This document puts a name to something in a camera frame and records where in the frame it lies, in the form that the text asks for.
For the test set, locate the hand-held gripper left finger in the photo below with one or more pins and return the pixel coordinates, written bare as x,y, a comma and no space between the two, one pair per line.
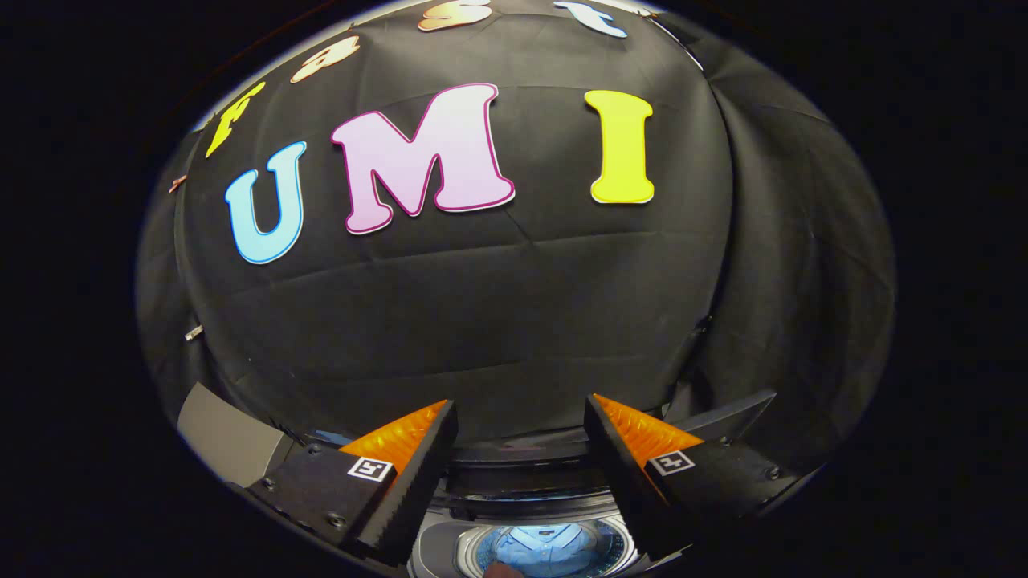
418,482

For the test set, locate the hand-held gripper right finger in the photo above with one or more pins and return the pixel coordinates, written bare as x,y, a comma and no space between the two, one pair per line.
626,482

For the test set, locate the grey washing machine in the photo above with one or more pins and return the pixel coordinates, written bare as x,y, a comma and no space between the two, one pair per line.
438,546

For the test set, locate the dark washing machine lid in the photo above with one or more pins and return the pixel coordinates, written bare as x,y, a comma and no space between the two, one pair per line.
522,474

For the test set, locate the light blue polo shirt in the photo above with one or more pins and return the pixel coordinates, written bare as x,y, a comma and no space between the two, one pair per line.
546,550

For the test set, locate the red clip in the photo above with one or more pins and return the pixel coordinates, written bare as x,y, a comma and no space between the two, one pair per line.
177,183

